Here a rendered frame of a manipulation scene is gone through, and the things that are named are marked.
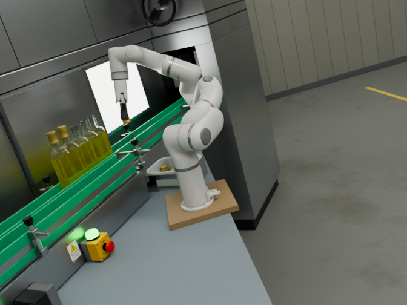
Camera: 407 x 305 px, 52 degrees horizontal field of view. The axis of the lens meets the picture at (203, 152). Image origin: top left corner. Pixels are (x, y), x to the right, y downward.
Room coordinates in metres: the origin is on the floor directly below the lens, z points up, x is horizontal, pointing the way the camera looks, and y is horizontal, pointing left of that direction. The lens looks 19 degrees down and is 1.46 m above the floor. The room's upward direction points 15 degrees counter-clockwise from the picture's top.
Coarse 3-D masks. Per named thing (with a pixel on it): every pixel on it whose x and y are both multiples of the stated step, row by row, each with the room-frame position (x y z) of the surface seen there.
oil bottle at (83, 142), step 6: (78, 138) 1.61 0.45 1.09; (84, 138) 1.62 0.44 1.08; (78, 144) 1.59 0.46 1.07; (84, 144) 1.60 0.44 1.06; (84, 150) 1.59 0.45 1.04; (90, 150) 1.62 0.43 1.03; (84, 156) 1.59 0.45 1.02; (90, 156) 1.61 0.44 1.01; (90, 162) 1.60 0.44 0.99; (96, 162) 1.63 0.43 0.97; (90, 168) 1.59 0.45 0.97
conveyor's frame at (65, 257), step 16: (160, 144) 1.99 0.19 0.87; (144, 160) 1.84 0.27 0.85; (128, 192) 1.55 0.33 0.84; (144, 192) 1.63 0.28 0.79; (96, 208) 1.39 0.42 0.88; (112, 208) 1.44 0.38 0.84; (128, 208) 1.52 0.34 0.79; (80, 224) 1.30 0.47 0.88; (96, 224) 1.36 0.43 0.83; (112, 224) 1.42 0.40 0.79; (64, 240) 1.22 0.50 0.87; (80, 240) 1.27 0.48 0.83; (48, 256) 1.16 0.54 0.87; (64, 256) 1.20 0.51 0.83; (80, 256) 1.25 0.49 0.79; (32, 272) 1.09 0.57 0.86; (48, 272) 1.14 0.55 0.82; (64, 272) 1.18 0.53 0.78; (16, 288) 1.04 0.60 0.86; (0, 304) 0.98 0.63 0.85
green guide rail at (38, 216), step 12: (96, 168) 1.57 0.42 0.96; (108, 168) 1.63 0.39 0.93; (84, 180) 1.50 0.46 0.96; (72, 192) 1.43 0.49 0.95; (48, 204) 1.33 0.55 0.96; (60, 204) 1.37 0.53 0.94; (36, 216) 1.28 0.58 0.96; (24, 228) 1.22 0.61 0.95; (0, 240) 1.15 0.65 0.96; (12, 240) 1.18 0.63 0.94
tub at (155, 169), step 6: (198, 156) 1.76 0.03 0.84; (156, 162) 1.82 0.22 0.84; (162, 162) 1.84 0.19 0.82; (168, 162) 1.84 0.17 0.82; (150, 168) 1.76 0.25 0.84; (156, 168) 1.79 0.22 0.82; (168, 168) 1.84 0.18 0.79; (150, 174) 1.70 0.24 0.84; (156, 174) 1.68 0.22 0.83; (162, 174) 1.68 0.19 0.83
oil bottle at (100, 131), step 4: (92, 128) 1.71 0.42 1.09; (96, 128) 1.70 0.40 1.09; (100, 128) 1.71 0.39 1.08; (96, 132) 1.69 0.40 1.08; (100, 132) 1.70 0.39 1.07; (104, 132) 1.72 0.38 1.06; (100, 136) 1.69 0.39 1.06; (104, 136) 1.72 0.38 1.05; (100, 140) 1.69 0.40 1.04; (104, 140) 1.71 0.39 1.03; (108, 140) 1.73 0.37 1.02; (104, 144) 1.70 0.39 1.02; (108, 144) 1.72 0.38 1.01; (104, 148) 1.69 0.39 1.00; (108, 148) 1.72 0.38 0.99; (104, 152) 1.69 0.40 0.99; (108, 152) 1.71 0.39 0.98; (112, 152) 1.73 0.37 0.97
